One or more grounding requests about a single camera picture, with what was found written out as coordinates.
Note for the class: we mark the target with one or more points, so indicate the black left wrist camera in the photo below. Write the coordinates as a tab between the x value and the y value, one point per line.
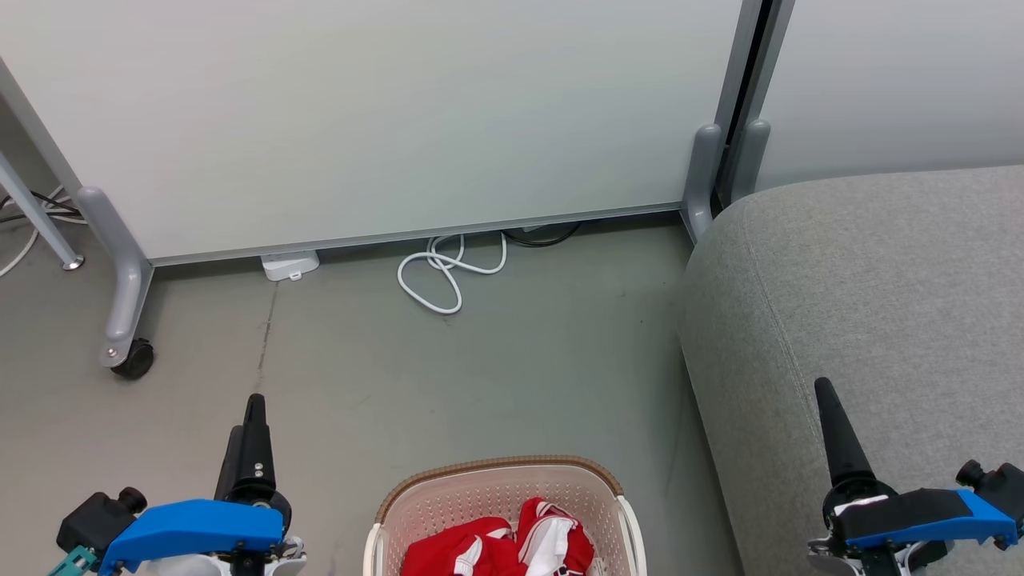
94	518

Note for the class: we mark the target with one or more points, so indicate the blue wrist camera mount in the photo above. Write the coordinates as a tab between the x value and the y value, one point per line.
928	512
192	524

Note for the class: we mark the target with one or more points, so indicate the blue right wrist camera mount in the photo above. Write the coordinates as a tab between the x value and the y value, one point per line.
928	512

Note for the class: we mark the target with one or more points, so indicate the cream perforated laundry basket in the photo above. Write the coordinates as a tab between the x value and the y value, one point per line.
448	504

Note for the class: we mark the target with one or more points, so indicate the grey partition foot with caster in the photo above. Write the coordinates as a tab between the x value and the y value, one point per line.
120	264

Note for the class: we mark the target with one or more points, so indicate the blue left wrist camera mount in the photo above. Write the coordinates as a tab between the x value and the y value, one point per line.
192	524

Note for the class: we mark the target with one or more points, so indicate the red white garment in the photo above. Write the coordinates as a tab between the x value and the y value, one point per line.
448	552

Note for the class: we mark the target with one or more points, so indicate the black caster wheel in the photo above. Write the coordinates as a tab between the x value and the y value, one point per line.
136	362

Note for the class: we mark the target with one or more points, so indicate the grey upright partition foot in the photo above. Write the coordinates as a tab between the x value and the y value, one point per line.
702	184
752	156

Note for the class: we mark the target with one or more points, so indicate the large white partition board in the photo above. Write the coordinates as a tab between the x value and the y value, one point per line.
360	120

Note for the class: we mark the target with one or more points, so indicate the grey fabric sofa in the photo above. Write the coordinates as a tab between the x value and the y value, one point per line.
880	304

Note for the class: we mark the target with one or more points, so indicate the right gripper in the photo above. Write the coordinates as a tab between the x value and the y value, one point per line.
860	498

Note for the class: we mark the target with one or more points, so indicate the white partition panel grey frame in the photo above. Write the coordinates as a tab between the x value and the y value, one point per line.
896	80

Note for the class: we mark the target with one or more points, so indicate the teal plastic connector piece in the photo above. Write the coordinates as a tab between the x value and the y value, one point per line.
70	563

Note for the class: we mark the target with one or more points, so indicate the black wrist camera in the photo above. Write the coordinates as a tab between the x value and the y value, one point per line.
94	518
1000	484

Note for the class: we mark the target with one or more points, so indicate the metal desk leg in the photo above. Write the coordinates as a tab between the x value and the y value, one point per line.
36	212

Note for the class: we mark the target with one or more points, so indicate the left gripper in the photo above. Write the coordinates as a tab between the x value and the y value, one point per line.
260	496

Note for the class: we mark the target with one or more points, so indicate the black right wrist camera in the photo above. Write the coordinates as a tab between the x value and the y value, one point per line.
1000	484

